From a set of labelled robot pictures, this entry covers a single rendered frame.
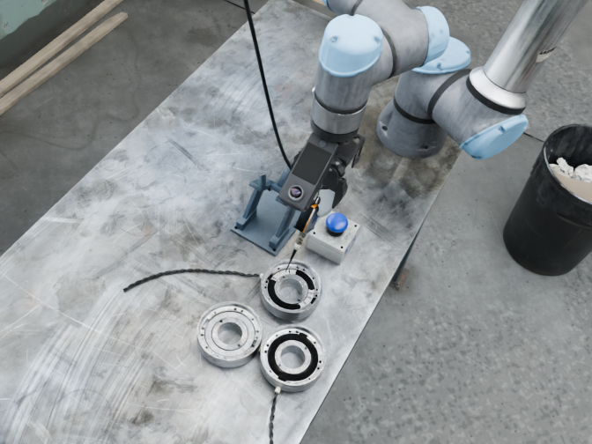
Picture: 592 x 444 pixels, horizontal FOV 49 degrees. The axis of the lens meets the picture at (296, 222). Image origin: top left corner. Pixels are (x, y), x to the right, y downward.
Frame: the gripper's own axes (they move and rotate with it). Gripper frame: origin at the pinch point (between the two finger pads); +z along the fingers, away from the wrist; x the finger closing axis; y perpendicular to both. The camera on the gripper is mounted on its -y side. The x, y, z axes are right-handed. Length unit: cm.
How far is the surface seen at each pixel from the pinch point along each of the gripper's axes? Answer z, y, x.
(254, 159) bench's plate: 13.1, 13.6, 20.0
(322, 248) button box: 10.8, 1.4, -3.0
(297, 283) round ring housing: 11.1, -7.2, -2.9
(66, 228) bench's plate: 12.9, -20.5, 37.6
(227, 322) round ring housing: 10.3, -20.6, 2.3
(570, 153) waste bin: 61, 113, -39
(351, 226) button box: 8.6, 7.3, -5.4
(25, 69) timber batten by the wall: 91, 57, 151
